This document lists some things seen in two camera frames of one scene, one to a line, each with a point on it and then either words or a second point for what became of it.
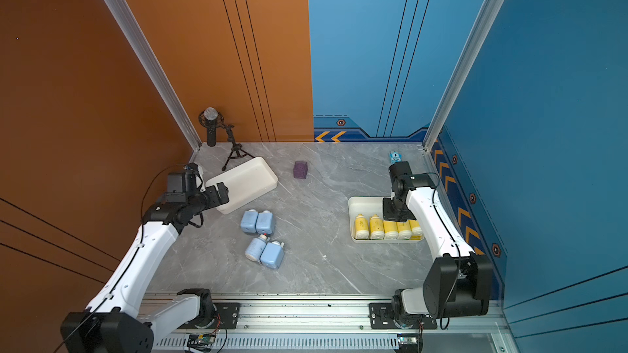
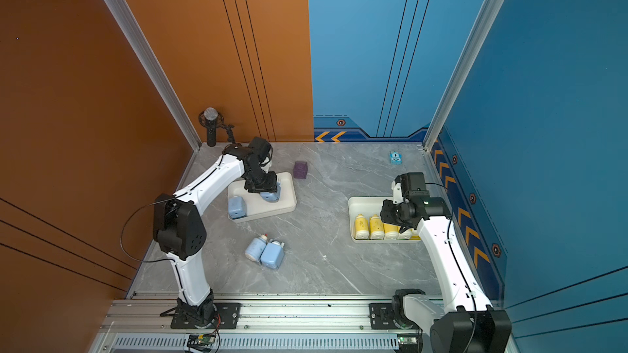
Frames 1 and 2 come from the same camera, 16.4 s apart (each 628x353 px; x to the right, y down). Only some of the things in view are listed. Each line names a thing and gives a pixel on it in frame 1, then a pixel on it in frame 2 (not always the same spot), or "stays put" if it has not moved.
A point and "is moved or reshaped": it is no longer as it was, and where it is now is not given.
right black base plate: (381, 316) stays put
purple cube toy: (300, 169) stays put
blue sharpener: (248, 221) to (236, 207)
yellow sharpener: (376, 228) stays put
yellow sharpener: (361, 227) stays put
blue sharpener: (255, 247) stays put
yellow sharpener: (404, 230) stays put
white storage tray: (244, 181) is moved or reshaped
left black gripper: (214, 199) to (270, 186)
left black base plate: (226, 316) stays put
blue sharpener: (264, 225) to (272, 197)
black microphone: (211, 118) stays put
